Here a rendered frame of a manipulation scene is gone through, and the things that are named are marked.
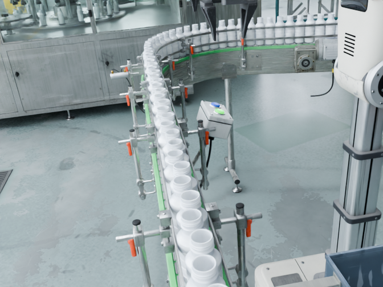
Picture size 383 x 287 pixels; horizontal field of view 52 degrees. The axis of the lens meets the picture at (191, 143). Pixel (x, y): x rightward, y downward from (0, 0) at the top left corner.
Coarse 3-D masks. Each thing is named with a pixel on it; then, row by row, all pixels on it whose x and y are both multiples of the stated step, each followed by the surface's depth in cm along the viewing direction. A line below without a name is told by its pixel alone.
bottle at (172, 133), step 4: (168, 132) 100; (172, 132) 101; (176, 132) 100; (168, 136) 98; (172, 136) 98; (176, 136) 98; (168, 140) 99; (164, 148) 100; (184, 148) 100; (164, 152) 100; (164, 156) 101; (164, 160) 101
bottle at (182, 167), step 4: (176, 164) 84; (180, 164) 85; (184, 164) 85; (188, 164) 84; (176, 168) 82; (180, 168) 85; (184, 168) 82; (188, 168) 82; (176, 172) 82; (180, 172) 82; (184, 172) 82; (188, 172) 83; (176, 176) 83; (172, 180) 86; (192, 180) 84; (196, 180) 86; (172, 184) 84; (192, 184) 83; (196, 184) 84; (172, 188) 84; (196, 188) 84; (172, 192) 84
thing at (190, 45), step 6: (240, 30) 242; (240, 36) 239; (240, 42) 246; (192, 48) 228; (246, 54) 248; (192, 60) 233; (246, 60) 250; (192, 66) 234; (246, 66) 247; (192, 72) 236; (192, 78) 237
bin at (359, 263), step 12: (336, 252) 86; (348, 252) 86; (360, 252) 86; (372, 252) 87; (336, 264) 87; (348, 264) 87; (360, 264) 88; (372, 264) 89; (336, 276) 81; (348, 276) 89; (360, 276) 90; (372, 276) 90
